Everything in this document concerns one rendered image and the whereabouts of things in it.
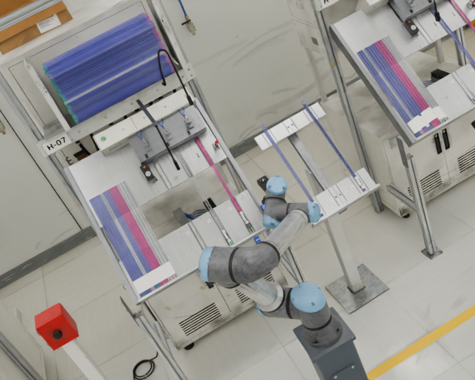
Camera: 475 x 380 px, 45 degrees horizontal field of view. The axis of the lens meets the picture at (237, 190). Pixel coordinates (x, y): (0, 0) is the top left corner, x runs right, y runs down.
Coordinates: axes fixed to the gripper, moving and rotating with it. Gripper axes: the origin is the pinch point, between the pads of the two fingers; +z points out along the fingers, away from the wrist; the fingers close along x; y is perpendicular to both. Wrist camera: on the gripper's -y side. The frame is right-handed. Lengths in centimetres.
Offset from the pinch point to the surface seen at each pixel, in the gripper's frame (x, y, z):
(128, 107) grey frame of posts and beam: -32, -70, -1
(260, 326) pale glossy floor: -27, 41, 77
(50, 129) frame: -68, -80, 1
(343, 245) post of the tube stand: 27, 29, 42
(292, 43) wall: 106, -128, 153
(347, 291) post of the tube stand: 21, 49, 68
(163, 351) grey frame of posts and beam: -74, 29, 36
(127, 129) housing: -37, -63, 2
